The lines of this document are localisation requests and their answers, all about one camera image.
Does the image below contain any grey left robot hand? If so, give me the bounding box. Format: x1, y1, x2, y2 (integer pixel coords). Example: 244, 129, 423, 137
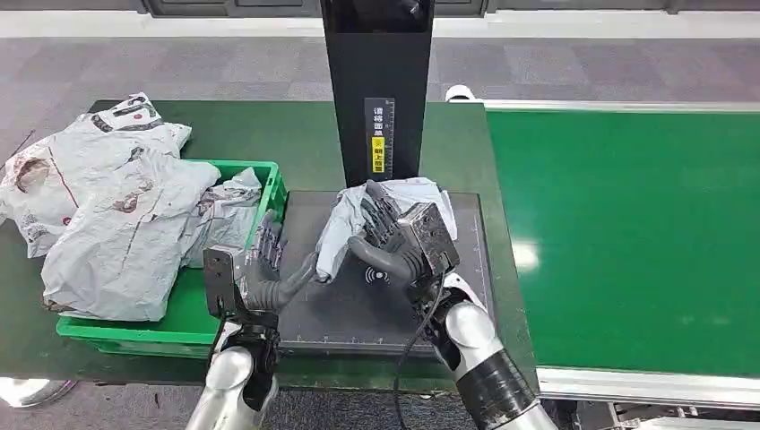
235, 207, 322, 314

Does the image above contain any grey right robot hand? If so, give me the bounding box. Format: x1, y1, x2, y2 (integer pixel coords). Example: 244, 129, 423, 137
347, 178, 428, 288

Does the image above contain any grey white parcel bag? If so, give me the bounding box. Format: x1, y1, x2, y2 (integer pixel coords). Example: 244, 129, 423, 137
315, 176, 458, 285

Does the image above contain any small crumpled white parcel bag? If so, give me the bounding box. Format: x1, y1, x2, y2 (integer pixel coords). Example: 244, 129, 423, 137
179, 167, 263, 270

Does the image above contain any dark grey scale platform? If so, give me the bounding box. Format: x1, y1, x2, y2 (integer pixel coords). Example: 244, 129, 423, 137
275, 189, 497, 358

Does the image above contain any green plastic crate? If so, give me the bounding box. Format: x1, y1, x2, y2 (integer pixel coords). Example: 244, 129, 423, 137
56, 159, 289, 361

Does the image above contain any black ruler label sticker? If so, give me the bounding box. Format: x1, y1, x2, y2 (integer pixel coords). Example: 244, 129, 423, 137
363, 96, 397, 183

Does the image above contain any large stained white parcel bag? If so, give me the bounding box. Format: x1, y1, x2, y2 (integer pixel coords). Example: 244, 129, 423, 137
39, 148, 222, 323

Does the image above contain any white parcel bag red line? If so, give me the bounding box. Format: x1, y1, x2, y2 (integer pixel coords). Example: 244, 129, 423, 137
0, 91, 193, 260

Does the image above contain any green conveyor belt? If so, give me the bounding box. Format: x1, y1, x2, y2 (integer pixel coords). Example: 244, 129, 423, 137
481, 99, 760, 412

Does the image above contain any shiny round metal base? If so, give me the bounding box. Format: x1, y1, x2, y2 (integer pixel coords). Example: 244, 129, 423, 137
0, 377, 79, 410

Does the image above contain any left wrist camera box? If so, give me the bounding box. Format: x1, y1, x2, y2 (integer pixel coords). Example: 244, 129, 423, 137
202, 245, 240, 320

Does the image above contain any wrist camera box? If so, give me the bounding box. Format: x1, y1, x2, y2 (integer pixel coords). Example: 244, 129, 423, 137
202, 245, 240, 320
396, 202, 462, 278

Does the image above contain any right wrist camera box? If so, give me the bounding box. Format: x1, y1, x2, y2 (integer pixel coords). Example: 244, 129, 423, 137
396, 202, 462, 278

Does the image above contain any black cable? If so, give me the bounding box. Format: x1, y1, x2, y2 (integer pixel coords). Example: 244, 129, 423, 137
392, 273, 447, 430

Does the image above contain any black scanner post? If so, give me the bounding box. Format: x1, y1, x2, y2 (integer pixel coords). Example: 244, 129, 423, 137
320, 0, 436, 189

